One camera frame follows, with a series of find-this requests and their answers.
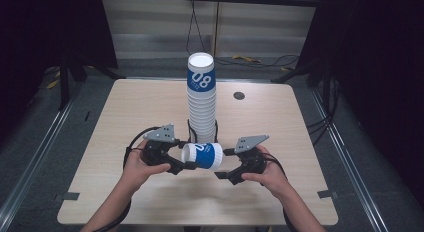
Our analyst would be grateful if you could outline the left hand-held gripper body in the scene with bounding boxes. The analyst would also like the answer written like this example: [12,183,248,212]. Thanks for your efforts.
[139,123,179,167]

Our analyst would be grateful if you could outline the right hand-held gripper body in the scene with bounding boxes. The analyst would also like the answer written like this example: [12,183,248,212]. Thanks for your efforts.
[233,134,271,176]

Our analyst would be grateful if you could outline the blue sleeved white paper cup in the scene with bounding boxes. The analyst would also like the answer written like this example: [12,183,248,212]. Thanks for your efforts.
[180,142,224,172]

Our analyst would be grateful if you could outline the stack of white paper cups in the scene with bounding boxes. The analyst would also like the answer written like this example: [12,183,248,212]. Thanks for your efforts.
[186,52,217,145]

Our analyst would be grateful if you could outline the person's right hand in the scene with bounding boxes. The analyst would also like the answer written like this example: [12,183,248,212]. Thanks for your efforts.
[240,144,292,200]

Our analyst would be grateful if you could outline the person's left hand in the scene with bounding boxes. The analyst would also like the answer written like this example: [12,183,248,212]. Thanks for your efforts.
[122,139,172,194]

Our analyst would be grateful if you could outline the grey tape strip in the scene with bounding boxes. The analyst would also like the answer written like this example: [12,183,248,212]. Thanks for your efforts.
[54,191,81,202]
[316,189,339,200]

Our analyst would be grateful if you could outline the black stand leg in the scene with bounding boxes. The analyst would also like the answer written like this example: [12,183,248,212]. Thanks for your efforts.
[57,56,72,112]

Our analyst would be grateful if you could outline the black curtain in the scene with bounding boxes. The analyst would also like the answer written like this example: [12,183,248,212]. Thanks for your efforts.
[298,0,424,208]
[0,0,118,143]

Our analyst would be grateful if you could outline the right hand-held gripper black cable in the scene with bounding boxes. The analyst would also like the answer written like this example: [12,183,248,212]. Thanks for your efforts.
[262,153,298,232]

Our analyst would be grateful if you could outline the black cables by rail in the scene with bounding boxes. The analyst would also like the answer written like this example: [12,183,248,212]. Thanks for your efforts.
[305,75,342,147]

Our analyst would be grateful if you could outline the black floor cables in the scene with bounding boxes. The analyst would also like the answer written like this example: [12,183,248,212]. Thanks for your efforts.
[214,53,301,70]

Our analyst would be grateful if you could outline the metal floor rail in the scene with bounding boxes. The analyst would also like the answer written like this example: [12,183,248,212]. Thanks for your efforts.
[0,100,78,224]
[309,87,390,232]

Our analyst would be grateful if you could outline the hanging black cable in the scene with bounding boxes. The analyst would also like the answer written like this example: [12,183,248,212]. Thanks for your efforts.
[185,0,209,56]

